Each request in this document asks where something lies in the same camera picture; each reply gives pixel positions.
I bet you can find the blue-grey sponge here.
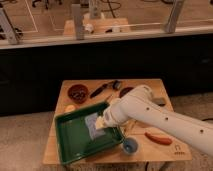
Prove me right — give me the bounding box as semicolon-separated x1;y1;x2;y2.
85;113;105;140

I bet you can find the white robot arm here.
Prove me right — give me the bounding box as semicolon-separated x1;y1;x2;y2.
95;85;213;157

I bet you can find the green plastic tray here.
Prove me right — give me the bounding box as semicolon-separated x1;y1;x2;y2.
55;102;124;165

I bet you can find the small yellow round object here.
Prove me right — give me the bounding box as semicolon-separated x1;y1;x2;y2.
65;105;76;113

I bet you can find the dark red bowl with beans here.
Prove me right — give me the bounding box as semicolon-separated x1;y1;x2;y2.
68;84;89;104

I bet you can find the small blue cup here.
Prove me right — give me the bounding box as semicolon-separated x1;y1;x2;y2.
122;137;138;155

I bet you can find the purple bowl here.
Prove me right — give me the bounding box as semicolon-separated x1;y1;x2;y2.
119;87;133;98

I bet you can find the dark grey rectangular block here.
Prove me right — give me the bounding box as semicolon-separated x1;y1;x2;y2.
153;98;166;106

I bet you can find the orange carrot toy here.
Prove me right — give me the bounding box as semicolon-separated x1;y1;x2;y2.
145;132;172;145

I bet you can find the small wooden background table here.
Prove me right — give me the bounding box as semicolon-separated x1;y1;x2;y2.
63;18;131;36

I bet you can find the black handled dish brush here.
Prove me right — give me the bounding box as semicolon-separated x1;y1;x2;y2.
90;80;121;98

